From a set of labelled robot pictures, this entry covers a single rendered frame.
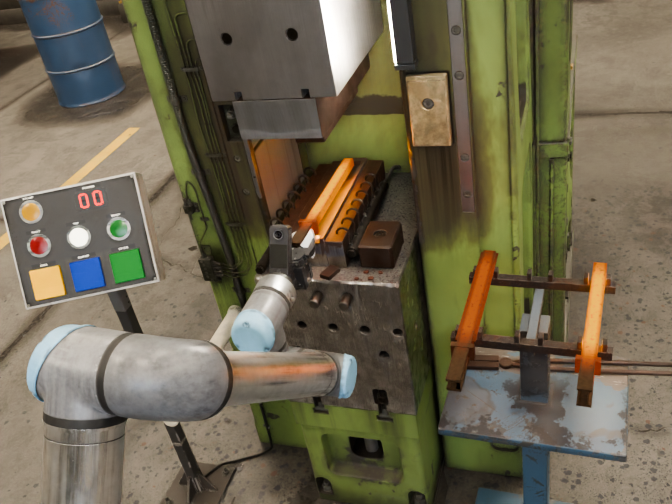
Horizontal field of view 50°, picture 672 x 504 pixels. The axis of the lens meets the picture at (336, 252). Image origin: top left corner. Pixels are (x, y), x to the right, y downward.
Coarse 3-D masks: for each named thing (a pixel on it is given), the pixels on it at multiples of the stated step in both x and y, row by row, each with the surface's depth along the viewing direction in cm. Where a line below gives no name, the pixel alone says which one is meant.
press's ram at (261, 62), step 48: (192, 0) 148; (240, 0) 145; (288, 0) 142; (336, 0) 149; (240, 48) 151; (288, 48) 148; (336, 48) 150; (240, 96) 161; (288, 96) 154; (336, 96) 151
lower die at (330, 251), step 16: (368, 160) 207; (320, 176) 206; (368, 176) 199; (384, 176) 207; (304, 192) 200; (320, 192) 196; (352, 192) 193; (368, 192) 193; (304, 208) 190; (336, 208) 185; (288, 224) 187; (336, 224) 180; (352, 224) 180; (320, 240) 175; (336, 240) 174; (320, 256) 178; (336, 256) 177
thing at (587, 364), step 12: (600, 264) 157; (600, 276) 153; (600, 288) 150; (600, 300) 147; (588, 312) 145; (600, 312) 144; (588, 324) 142; (600, 324) 143; (588, 336) 139; (588, 348) 136; (576, 360) 134; (588, 360) 132; (600, 360) 132; (588, 372) 130; (600, 372) 134; (588, 384) 128; (588, 396) 130
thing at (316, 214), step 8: (344, 160) 198; (352, 160) 198; (344, 168) 194; (336, 176) 191; (344, 176) 192; (328, 184) 188; (336, 184) 187; (328, 192) 184; (336, 192) 187; (320, 200) 181; (328, 200) 181; (312, 208) 178; (320, 208) 177; (312, 216) 174; (320, 216) 176; (304, 224) 171; (312, 224) 171; (296, 232) 168; (304, 232) 168; (296, 240) 165
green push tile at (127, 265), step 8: (112, 256) 176; (120, 256) 177; (128, 256) 177; (136, 256) 177; (112, 264) 177; (120, 264) 177; (128, 264) 177; (136, 264) 177; (120, 272) 177; (128, 272) 177; (136, 272) 177; (144, 272) 178; (120, 280) 177; (128, 280) 177
